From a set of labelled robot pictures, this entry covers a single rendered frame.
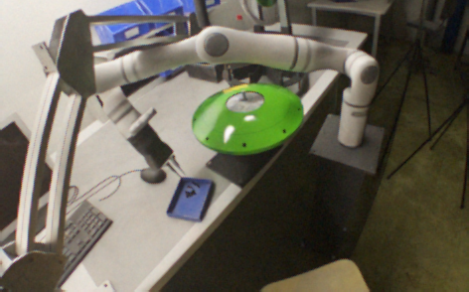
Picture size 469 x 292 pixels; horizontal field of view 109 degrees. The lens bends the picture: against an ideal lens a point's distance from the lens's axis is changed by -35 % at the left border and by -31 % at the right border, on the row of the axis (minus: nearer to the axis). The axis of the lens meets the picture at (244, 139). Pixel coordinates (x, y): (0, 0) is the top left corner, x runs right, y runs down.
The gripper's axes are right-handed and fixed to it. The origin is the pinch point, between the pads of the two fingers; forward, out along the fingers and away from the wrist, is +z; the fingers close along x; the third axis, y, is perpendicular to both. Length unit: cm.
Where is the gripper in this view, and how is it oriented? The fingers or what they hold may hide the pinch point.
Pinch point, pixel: (183, 176)
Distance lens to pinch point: 66.0
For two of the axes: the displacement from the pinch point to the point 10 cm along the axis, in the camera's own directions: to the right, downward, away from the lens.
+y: -7.4, 2.0, 6.4
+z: 5.5, 7.3, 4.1
